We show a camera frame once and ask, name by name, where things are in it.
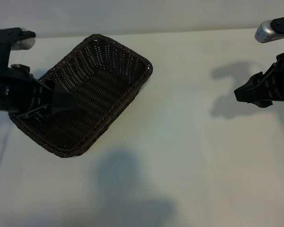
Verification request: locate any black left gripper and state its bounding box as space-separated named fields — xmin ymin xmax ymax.
xmin=0 ymin=63 xmax=80 ymax=119

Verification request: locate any dark brown woven basket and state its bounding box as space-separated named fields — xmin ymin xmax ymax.
xmin=9 ymin=34 xmax=154 ymax=158

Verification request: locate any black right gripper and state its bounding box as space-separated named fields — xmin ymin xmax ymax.
xmin=234 ymin=51 xmax=284 ymax=108

